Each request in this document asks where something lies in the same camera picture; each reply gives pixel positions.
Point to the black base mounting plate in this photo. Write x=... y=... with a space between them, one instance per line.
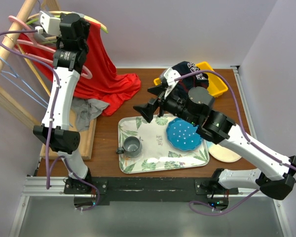
x=144 y=189

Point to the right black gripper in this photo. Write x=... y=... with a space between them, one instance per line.
x=147 y=110

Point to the blue dotted plate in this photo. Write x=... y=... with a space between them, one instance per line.
x=182 y=135

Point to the cream and blue plate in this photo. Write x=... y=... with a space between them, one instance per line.
x=223 y=154

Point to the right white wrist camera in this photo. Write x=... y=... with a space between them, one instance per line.
x=169 y=76

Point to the grey mug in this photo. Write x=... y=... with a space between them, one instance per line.
x=131 y=147

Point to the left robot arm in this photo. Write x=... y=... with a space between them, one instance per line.
x=71 y=31

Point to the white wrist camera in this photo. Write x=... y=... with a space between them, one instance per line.
x=50 y=23
x=169 y=76

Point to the wooden clothes rack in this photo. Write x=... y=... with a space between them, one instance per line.
x=10 y=104

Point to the grey tank top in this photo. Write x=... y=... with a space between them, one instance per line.
x=88 y=111

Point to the yellow plastic hanger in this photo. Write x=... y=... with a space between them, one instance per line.
x=39 y=78

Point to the leaf pattern serving tray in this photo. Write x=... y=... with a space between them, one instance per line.
x=157 y=153

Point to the beige wooden hanger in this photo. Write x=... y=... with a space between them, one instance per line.
x=63 y=15

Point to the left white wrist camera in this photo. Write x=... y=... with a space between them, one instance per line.
x=50 y=23

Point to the pink plastic hanger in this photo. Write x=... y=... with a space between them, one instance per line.
x=32 y=42

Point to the red tank top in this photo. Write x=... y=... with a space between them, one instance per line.
x=106 y=84

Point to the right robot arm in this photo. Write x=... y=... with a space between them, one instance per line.
x=273 y=174

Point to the yellow plastic bin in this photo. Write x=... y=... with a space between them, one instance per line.
x=215 y=86

